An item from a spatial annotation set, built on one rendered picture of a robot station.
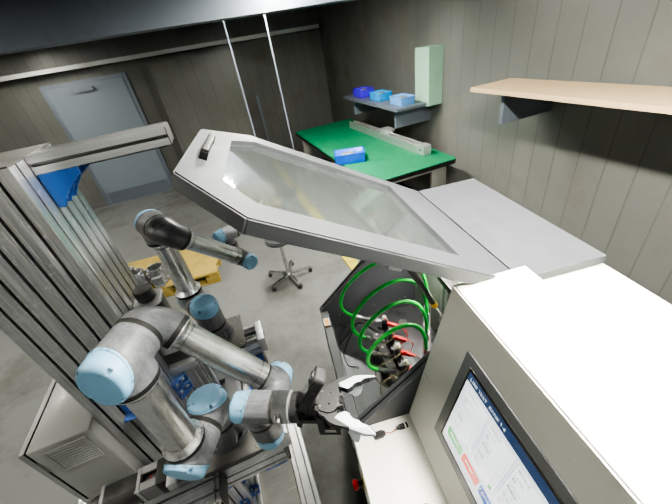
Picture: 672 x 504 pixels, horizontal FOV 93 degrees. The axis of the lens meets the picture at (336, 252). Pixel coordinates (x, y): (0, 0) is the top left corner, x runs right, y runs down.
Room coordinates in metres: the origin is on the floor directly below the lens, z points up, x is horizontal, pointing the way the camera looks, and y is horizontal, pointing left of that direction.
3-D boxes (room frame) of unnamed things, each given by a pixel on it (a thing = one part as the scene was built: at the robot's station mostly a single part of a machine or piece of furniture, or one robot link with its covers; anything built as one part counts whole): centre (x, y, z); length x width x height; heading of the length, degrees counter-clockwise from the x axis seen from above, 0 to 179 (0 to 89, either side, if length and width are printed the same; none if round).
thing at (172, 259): (1.23, 0.71, 1.41); 0.15 x 0.12 x 0.55; 41
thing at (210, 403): (0.64, 0.50, 1.20); 0.13 x 0.12 x 0.14; 169
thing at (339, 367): (0.96, 0.08, 0.87); 0.62 x 0.04 x 0.16; 7
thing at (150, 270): (3.33, 2.05, 0.17); 1.26 x 0.86 x 0.35; 104
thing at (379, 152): (4.54, -0.54, 0.52); 2.95 x 1.13 x 1.04; 15
